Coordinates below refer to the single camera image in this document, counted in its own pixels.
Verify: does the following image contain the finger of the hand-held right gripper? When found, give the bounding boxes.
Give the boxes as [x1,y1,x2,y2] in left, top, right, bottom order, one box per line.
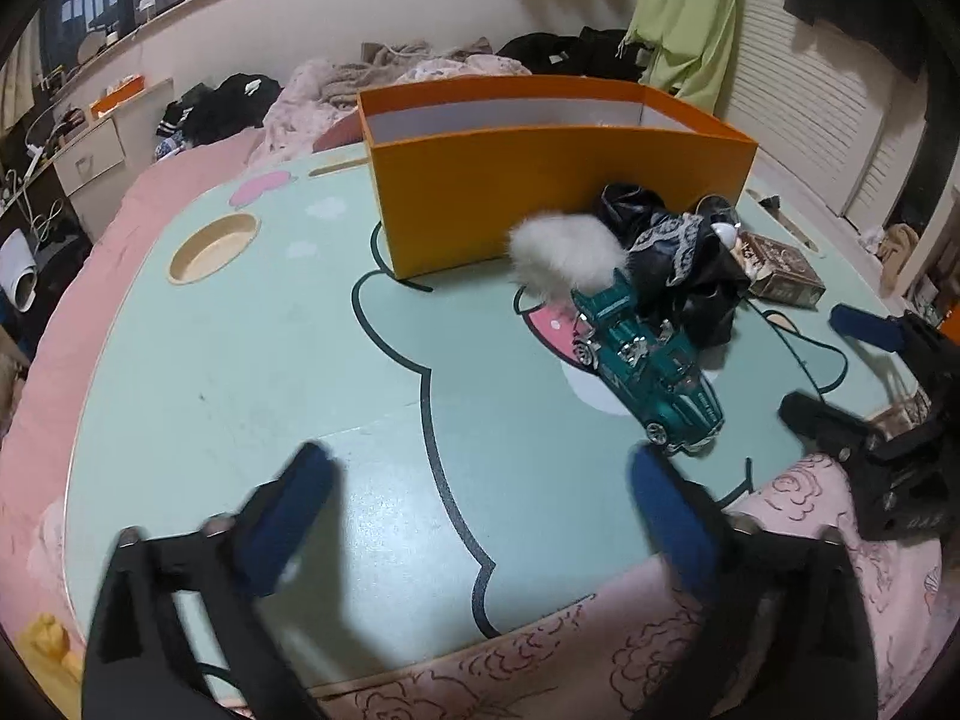
[778,391,890,466]
[829,304,912,353]

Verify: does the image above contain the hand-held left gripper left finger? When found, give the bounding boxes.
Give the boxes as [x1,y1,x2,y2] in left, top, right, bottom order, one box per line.
[81,441,338,720]

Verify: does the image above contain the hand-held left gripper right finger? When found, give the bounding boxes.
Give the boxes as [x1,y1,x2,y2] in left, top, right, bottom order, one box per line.
[628,441,878,720]

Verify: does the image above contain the brown card box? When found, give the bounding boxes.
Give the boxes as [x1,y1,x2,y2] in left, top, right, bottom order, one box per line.
[739,231,826,310]

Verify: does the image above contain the green toy car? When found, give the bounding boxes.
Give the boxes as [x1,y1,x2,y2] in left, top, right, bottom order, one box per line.
[570,270,727,457]

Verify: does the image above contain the black leather lace cloth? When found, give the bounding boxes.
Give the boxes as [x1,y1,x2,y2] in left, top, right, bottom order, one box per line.
[596,181,753,350]

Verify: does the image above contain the white fluffy pompom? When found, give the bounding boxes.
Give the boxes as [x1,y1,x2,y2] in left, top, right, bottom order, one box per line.
[508,214,631,297]

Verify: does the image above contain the orange cardboard box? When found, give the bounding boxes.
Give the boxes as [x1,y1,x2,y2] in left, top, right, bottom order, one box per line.
[357,75,758,280]

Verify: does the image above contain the beige plush toy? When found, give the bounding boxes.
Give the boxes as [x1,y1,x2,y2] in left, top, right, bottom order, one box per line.
[879,223,922,297]

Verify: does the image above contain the pink rose-print blanket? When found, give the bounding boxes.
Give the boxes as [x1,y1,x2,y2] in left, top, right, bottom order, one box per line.
[187,457,953,720]

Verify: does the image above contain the white louvred wardrobe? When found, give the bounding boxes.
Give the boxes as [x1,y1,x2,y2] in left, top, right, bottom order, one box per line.
[720,0,946,241]

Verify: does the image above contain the yellow soft item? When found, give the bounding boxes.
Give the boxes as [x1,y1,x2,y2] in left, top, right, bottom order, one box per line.
[16,613,85,691]

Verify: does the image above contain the green hanging garment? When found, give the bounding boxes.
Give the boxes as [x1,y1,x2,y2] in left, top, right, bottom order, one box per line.
[626,0,751,113]

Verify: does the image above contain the pink bed sheet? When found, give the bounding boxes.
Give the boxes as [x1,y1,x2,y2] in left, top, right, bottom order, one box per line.
[0,120,301,466]

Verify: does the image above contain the white slippers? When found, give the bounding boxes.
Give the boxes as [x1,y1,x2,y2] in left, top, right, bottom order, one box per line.
[0,229,38,312]

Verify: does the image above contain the red cushion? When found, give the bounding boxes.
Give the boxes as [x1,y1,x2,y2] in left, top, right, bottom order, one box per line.
[313,114,368,155]

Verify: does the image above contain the pile of black clothes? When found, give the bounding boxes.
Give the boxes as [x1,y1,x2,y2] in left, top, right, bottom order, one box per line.
[495,26,653,83]

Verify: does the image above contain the white drawer cabinet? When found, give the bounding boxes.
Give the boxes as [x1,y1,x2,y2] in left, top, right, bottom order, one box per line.
[52,79,177,200]

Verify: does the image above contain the pink floral quilt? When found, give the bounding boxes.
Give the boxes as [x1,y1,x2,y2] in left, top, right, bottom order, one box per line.
[247,52,533,166]

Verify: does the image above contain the black white-striped clothes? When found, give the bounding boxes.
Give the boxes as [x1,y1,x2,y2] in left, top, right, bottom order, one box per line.
[156,73,284,149]

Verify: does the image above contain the small orange box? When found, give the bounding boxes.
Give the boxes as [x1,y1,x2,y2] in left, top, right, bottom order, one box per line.
[90,75,145,119]

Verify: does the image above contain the beige knit garment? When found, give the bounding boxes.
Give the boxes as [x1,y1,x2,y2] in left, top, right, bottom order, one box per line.
[360,36,496,83]

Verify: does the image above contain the window with grille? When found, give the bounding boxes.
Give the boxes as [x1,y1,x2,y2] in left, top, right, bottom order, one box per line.
[37,0,260,72]

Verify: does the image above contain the white charging cables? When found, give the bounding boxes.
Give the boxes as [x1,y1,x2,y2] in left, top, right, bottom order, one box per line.
[0,165,68,241]

